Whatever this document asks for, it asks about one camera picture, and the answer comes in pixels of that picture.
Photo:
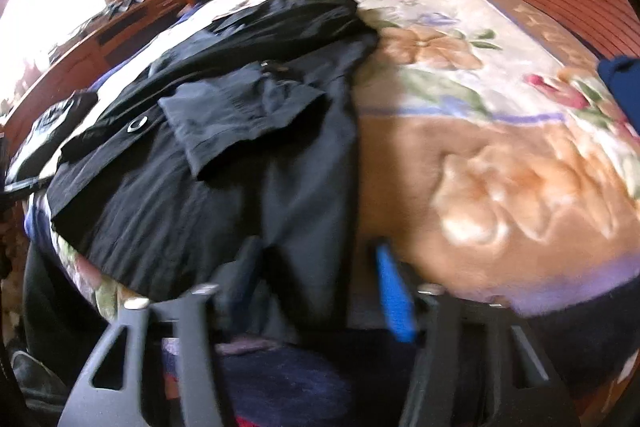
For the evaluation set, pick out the floral blanket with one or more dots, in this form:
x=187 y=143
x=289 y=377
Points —
x=500 y=157

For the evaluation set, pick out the black double-breasted coat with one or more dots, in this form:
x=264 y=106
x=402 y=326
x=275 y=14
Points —
x=200 y=197

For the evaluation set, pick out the long wooden desk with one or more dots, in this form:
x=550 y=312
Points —
x=75 y=67

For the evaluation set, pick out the person's dark trouser leg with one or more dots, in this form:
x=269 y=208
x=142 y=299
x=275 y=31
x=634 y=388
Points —
x=60 y=302

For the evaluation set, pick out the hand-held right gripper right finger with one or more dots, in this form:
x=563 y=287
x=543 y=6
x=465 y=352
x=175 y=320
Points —
x=395 y=292

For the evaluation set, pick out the blue cloth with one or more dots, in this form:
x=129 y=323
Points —
x=622 y=87

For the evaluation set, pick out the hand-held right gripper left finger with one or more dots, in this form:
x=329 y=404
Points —
x=240 y=277

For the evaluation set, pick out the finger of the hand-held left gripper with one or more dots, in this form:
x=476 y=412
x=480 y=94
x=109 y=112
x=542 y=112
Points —
x=65 y=122

